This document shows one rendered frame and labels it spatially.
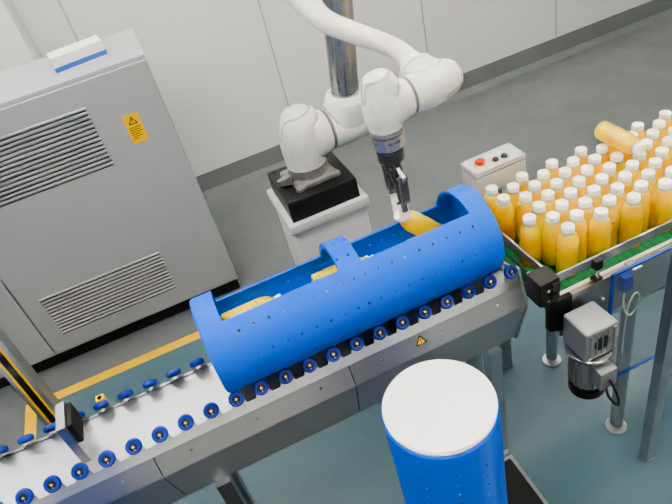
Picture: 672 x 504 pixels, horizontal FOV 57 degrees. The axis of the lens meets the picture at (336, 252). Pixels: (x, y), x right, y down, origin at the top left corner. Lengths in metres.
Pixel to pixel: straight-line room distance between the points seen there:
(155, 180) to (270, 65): 1.60
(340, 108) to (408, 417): 1.16
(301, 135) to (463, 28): 3.03
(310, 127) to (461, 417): 1.16
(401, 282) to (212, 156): 3.10
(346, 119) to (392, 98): 0.68
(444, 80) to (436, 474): 0.97
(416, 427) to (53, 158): 2.20
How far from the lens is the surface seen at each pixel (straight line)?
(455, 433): 1.49
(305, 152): 2.23
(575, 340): 1.98
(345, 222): 2.34
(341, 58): 2.15
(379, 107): 1.58
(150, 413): 1.94
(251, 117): 4.58
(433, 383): 1.58
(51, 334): 3.68
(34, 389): 2.20
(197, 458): 1.88
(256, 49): 4.44
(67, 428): 1.84
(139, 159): 3.16
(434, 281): 1.74
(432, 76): 1.65
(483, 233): 1.77
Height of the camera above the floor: 2.27
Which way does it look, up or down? 38 degrees down
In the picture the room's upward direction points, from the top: 16 degrees counter-clockwise
